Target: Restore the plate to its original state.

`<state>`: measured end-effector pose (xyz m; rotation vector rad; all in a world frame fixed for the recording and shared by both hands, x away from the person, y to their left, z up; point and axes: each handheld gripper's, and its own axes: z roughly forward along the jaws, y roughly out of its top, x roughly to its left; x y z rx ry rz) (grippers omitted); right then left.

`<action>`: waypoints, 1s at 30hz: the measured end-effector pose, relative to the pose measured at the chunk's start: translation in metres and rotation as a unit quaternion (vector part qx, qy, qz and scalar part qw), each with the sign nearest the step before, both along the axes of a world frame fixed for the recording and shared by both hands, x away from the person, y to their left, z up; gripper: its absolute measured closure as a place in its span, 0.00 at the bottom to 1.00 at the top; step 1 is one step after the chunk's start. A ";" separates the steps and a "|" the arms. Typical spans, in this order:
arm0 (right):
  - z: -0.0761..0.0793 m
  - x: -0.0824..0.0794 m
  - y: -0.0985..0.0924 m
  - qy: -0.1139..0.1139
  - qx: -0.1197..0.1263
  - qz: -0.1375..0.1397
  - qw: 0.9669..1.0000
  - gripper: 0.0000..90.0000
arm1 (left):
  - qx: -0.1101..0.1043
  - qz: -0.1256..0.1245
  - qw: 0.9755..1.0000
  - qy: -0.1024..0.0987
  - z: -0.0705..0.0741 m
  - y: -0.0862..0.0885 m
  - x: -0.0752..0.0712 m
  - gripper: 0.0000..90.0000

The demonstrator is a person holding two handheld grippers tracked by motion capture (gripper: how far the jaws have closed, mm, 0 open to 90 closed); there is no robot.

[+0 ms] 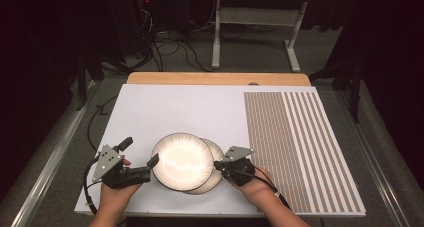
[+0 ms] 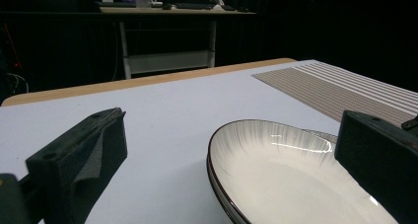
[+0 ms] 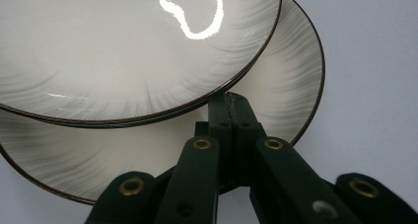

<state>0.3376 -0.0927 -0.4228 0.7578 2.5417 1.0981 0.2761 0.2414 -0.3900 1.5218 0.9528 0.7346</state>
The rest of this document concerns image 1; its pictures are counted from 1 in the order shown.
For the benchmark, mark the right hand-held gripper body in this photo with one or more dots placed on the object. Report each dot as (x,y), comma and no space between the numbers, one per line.
(238,170)

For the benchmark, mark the striped brown placemat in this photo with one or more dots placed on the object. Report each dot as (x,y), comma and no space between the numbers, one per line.
(300,147)

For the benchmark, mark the person's left hand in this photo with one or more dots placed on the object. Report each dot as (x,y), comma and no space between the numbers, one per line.
(116,197)

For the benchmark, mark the dark box with red light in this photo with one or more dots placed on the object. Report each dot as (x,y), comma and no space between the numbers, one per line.
(133,23)

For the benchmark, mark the white table board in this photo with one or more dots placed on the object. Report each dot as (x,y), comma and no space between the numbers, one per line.
(173,110)

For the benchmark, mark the small white dark-rimmed plate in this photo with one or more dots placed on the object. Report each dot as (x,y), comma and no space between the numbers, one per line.
(217,153)

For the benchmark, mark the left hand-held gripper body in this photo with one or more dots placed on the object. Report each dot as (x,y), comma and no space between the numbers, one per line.
(108,160)

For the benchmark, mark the large white dark-rimmed plate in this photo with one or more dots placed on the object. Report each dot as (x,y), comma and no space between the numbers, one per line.
(181,162)

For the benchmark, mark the metal floor rail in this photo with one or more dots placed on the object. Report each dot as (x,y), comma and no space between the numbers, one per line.
(376,160)
(50,160)

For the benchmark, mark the wooden table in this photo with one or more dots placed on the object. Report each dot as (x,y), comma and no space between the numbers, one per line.
(216,78)

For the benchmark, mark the person's right hand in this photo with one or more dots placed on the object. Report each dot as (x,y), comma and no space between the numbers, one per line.
(261,187)

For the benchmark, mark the black metal stand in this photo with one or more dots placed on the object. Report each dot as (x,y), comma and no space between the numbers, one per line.
(86,77)
(353,83)

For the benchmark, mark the white metal table frame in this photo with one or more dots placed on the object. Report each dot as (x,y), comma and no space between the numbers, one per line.
(256,17)

